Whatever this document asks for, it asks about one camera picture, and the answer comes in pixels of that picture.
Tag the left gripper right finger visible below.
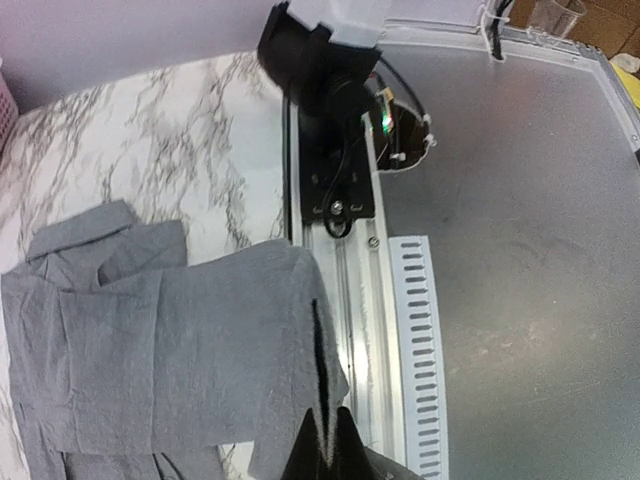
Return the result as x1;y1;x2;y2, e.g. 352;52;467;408
329;406;421;480

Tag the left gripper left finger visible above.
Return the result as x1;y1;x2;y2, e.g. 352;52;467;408
281;409;330;480

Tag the grey garment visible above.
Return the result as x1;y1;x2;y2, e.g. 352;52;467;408
1;201;348;479

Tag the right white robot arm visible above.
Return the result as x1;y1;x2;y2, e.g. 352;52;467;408
257;2;381;123

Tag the white plastic laundry basket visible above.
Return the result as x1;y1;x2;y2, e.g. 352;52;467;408
0;72;19;152

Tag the clear plastic cup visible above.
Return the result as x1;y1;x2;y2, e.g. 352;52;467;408
526;0;586;46

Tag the white slotted cable duct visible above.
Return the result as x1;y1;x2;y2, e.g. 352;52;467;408
389;236;449;479

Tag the aluminium front rail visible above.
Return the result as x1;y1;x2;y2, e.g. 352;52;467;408
282;100;407;464

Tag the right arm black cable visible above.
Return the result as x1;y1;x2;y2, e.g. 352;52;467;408
324;49;436;236

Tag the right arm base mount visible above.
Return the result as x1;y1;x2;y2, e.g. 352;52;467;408
298;113;375;225

